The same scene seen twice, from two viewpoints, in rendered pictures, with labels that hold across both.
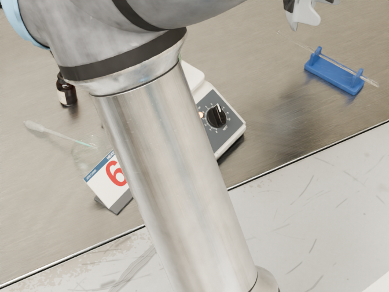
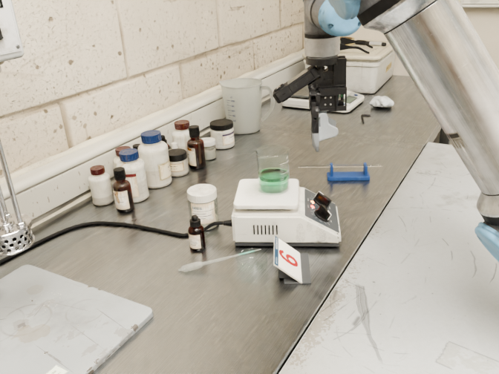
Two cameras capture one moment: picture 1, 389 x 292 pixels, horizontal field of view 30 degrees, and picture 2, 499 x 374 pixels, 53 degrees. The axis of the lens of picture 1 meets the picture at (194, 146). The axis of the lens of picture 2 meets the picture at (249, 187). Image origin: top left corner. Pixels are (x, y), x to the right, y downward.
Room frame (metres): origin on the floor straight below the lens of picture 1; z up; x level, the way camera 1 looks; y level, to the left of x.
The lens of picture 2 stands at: (0.03, 0.55, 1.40)
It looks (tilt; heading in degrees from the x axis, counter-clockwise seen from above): 25 degrees down; 328
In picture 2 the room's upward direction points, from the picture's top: 3 degrees counter-clockwise
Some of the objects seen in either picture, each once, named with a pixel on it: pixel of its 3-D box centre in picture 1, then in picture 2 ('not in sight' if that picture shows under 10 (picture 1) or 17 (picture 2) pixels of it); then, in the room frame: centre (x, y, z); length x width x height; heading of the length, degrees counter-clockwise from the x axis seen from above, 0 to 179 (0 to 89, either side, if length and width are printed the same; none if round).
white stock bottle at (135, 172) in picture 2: not in sight; (131, 174); (1.06, 0.22, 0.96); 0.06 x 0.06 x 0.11
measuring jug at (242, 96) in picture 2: not in sight; (246, 106); (1.30, -0.25, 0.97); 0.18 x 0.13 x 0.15; 31
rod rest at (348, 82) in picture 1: (335, 69); (348, 171); (0.83, -0.23, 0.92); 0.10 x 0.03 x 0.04; 52
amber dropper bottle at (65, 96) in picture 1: (65, 85); (196, 231); (0.77, 0.21, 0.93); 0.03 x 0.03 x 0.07
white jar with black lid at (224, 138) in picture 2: not in sight; (222, 133); (1.23, -0.12, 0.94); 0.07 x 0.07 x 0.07
